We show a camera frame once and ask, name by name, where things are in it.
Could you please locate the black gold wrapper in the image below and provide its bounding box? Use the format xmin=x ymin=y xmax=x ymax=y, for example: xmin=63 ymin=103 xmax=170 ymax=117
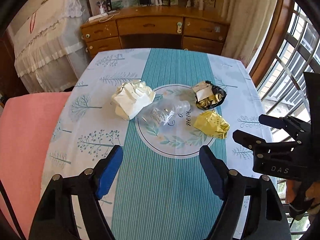
xmin=192 ymin=80 xmax=227 ymax=110

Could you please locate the wooden desk with drawers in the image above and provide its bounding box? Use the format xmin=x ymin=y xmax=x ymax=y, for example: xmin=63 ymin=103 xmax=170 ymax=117
xmin=80 ymin=6 xmax=229 ymax=57

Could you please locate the white paper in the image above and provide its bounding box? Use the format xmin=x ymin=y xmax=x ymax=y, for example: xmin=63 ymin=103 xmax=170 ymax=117
xmin=111 ymin=80 xmax=156 ymax=120

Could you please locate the patterned teal white tablecloth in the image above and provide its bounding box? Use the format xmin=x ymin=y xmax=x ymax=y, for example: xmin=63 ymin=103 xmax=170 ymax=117
xmin=41 ymin=48 xmax=272 ymax=239

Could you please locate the window with metal bars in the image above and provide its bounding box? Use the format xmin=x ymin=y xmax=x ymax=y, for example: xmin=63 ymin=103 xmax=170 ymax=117
xmin=256 ymin=2 xmax=320 ymax=240

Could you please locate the beige curtain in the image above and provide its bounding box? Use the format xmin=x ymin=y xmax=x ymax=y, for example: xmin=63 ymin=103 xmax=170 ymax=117
xmin=221 ymin=0 xmax=277 ymax=66

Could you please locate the yellow wrapper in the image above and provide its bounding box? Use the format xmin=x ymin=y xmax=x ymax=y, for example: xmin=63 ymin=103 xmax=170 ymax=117
xmin=194 ymin=110 xmax=230 ymax=139

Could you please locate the clear plastic bottle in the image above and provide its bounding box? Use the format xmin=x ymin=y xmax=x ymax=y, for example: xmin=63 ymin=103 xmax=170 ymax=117
xmin=138 ymin=98 xmax=190 ymax=129

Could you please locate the pink chair cushion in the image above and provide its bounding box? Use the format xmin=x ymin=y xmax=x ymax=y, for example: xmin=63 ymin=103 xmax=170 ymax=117
xmin=1 ymin=92 xmax=70 ymax=237

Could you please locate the white lace covered cabinet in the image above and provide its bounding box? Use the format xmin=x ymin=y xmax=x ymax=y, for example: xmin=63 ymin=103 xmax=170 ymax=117
xmin=14 ymin=0 xmax=89 ymax=93

